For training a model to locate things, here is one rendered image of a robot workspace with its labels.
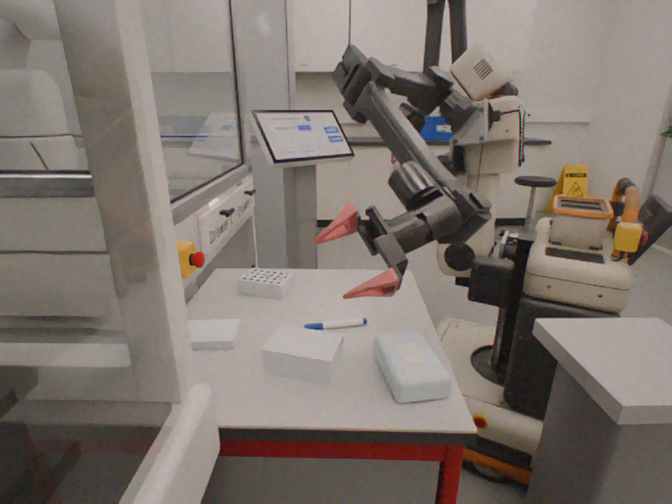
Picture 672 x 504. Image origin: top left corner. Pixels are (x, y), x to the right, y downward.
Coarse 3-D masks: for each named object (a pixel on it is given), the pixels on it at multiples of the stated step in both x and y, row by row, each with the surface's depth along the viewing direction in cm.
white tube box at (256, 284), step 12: (240, 276) 102; (252, 276) 103; (264, 276) 102; (276, 276) 103; (288, 276) 102; (240, 288) 101; (252, 288) 100; (264, 288) 99; (276, 288) 98; (288, 288) 102
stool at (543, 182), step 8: (520, 176) 357; (528, 176) 357; (536, 176) 357; (520, 184) 344; (528, 184) 338; (536, 184) 334; (544, 184) 333; (552, 184) 335; (528, 208) 357; (528, 216) 358; (528, 224) 361; (512, 232) 380; (496, 240) 366
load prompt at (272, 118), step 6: (270, 114) 199; (276, 114) 201; (282, 114) 203; (288, 114) 206; (270, 120) 198; (276, 120) 200; (282, 120) 202; (288, 120) 204; (294, 120) 206; (300, 120) 208; (306, 120) 210; (312, 120) 213
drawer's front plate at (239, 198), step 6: (240, 186) 150; (246, 186) 154; (252, 186) 164; (234, 192) 140; (240, 192) 146; (234, 198) 138; (240, 198) 146; (246, 198) 155; (252, 198) 165; (234, 204) 139; (240, 204) 146; (252, 204) 165; (240, 210) 146; (246, 210) 155; (234, 216) 140; (240, 216) 146
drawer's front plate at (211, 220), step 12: (216, 204) 122; (228, 204) 131; (204, 216) 109; (216, 216) 119; (204, 228) 109; (216, 228) 118; (228, 228) 131; (204, 240) 110; (216, 240) 119; (204, 252) 112
